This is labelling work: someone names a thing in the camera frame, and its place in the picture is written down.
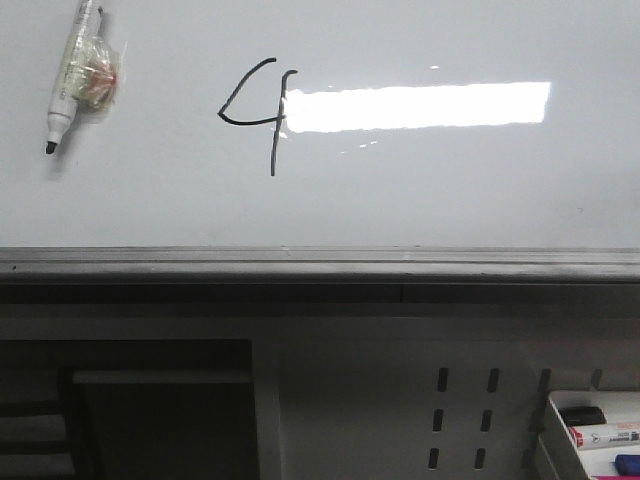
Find white black-tip whiteboard marker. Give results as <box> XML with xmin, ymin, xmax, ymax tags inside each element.
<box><xmin>45</xmin><ymin>0</ymin><xmax>121</xmax><ymax>155</ymax></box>

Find white glossy whiteboard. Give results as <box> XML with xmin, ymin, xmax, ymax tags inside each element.
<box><xmin>1</xmin><ymin>1</ymin><xmax>639</xmax><ymax>248</ymax></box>

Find white slotted pegboard panel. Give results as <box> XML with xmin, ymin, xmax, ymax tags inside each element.
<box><xmin>251</xmin><ymin>327</ymin><xmax>639</xmax><ymax>479</ymax></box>

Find white shelf board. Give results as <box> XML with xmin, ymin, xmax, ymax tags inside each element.
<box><xmin>72</xmin><ymin>370</ymin><xmax>253</xmax><ymax>385</ymax></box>

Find black marker cap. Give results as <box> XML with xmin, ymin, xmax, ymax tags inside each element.
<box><xmin>558</xmin><ymin>406</ymin><xmax>607</xmax><ymax>427</ymax></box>

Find red-capped white marker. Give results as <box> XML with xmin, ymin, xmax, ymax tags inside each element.
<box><xmin>569</xmin><ymin>422</ymin><xmax>639</xmax><ymax>451</ymax></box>

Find white plastic marker bin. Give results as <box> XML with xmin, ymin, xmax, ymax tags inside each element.
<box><xmin>535</xmin><ymin>390</ymin><xmax>639</xmax><ymax>479</ymax></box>

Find blue-capped marker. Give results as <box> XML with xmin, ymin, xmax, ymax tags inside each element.
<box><xmin>614</xmin><ymin>454</ymin><xmax>640</xmax><ymax>477</ymax></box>

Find grey aluminium marker tray rail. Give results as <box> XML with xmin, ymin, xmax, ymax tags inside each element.
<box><xmin>1</xmin><ymin>246</ymin><xmax>639</xmax><ymax>284</ymax></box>

